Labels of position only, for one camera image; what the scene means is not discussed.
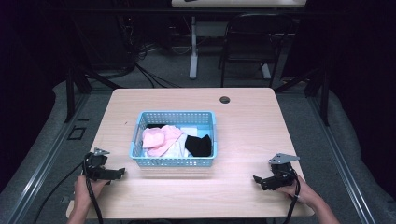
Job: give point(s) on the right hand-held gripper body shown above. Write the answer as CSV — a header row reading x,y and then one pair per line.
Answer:
x,y
282,169

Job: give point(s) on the large pink cloth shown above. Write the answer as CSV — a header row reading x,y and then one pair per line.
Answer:
x,y
171,137

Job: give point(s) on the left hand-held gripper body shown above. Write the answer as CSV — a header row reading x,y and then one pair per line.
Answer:
x,y
95,163

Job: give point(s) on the light blue plastic basket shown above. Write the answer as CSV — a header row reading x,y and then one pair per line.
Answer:
x,y
174,117

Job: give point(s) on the person's right hand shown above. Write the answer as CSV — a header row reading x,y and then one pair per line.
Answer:
x,y
303,193

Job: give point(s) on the small pink cloth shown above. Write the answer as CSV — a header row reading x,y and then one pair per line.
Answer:
x,y
152,138

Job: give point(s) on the white cloth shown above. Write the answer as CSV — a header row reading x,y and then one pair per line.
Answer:
x,y
177,151

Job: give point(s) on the black folding chair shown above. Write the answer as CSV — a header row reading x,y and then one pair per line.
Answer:
x,y
255,46

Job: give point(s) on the dark cloth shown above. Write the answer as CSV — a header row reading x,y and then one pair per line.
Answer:
x,y
154,126

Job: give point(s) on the aluminium floor rail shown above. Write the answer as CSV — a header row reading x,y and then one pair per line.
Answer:
x,y
40,168
342,161

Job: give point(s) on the person's left hand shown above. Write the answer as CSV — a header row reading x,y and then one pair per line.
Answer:
x,y
84,191

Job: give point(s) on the black metal stand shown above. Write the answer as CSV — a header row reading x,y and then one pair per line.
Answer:
x,y
324,99
71,93

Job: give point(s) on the pale blue cloth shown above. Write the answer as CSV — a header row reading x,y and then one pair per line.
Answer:
x,y
190,130

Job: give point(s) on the white desk with legs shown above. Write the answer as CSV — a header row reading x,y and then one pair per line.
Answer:
x,y
193,46

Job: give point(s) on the black cloth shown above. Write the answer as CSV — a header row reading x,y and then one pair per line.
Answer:
x,y
198,145

